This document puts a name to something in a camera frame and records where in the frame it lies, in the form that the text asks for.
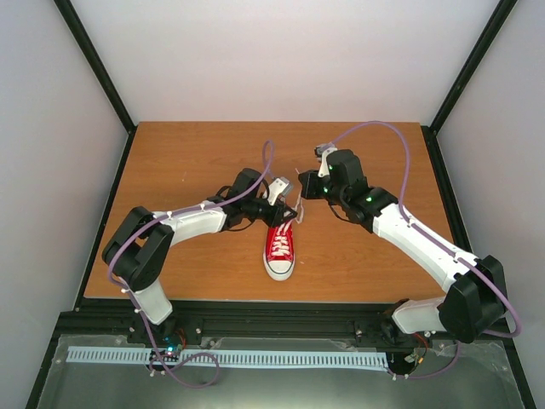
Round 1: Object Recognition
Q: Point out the red canvas sneaker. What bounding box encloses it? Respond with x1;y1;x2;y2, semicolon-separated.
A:
263;222;295;281

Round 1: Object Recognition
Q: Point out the black frame post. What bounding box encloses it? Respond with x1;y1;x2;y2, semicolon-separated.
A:
428;0;518;137
54;0;137;136

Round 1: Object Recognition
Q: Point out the white shoelace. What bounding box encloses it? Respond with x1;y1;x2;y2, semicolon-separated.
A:
291;193;304;229

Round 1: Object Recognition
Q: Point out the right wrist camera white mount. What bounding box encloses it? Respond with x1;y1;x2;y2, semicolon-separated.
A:
314;143;337;178

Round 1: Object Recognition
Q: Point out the right black frame post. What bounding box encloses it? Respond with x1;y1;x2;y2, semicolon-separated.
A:
428;0;518;137

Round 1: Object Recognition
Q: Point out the light blue cable duct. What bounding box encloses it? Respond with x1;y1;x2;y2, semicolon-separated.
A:
66;346;388;372

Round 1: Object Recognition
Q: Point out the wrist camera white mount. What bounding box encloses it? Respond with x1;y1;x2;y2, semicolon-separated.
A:
314;143;337;178
267;176;293;205

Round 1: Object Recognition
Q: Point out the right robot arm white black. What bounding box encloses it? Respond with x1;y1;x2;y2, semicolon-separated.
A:
298;144;507;343

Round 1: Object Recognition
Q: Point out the left black frame post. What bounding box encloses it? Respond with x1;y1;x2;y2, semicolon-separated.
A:
54;0;137;136

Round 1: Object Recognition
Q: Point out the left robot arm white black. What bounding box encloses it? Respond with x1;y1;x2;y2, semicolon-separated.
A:
101;168;297;343

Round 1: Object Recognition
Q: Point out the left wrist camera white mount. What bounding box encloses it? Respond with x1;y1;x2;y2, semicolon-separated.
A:
267;176;293;205

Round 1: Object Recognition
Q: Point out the green lit circuit board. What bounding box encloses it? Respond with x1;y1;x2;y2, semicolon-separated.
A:
159;330;186;360

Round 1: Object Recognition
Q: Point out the black aluminium frame base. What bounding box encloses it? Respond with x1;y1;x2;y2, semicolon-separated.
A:
25;123;537;409

